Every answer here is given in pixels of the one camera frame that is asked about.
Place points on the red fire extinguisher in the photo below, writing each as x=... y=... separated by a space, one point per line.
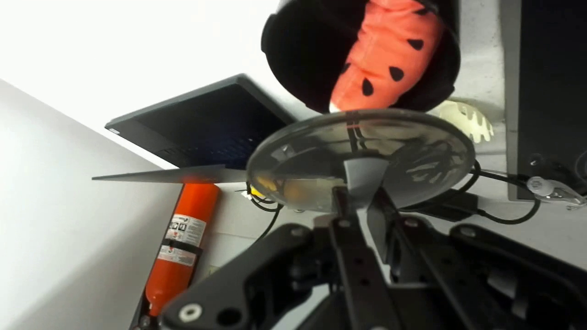
x=179 y=253

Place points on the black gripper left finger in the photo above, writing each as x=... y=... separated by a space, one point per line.
x=281 y=269

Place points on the black flat appliance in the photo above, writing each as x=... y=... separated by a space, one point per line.
x=221 y=123

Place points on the watermelon slice plushie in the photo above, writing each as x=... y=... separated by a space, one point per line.
x=393 y=48

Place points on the black induction cooktop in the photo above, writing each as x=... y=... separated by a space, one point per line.
x=551 y=92

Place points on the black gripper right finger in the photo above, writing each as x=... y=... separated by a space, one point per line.
x=478 y=279

